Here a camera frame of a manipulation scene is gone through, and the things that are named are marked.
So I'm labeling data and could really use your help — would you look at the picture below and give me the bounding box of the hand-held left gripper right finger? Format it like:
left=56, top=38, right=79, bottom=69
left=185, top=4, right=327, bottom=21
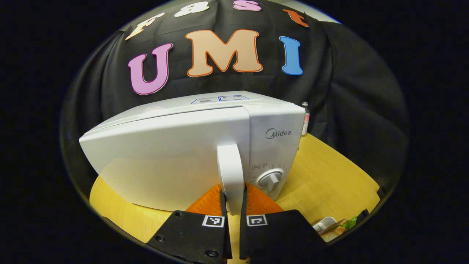
left=239, top=182, right=327, bottom=263

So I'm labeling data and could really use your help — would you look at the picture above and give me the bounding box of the black backdrop cloth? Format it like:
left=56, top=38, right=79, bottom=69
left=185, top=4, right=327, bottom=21
left=60, top=0, right=409, bottom=206

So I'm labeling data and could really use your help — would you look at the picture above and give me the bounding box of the sandwich with green lettuce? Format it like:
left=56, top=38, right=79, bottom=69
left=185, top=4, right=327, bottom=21
left=322, top=216, right=358, bottom=242

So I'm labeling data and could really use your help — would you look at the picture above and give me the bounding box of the white microwave oven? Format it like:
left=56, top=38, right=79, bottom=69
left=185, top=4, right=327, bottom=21
left=79, top=91, right=306, bottom=216

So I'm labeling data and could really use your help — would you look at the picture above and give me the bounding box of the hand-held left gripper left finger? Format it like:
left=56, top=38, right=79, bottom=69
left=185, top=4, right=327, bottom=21
left=146, top=183, right=233, bottom=264

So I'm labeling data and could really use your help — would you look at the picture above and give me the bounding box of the small clear bottle pink label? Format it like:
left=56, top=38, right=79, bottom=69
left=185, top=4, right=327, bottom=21
left=301, top=102, right=310, bottom=136

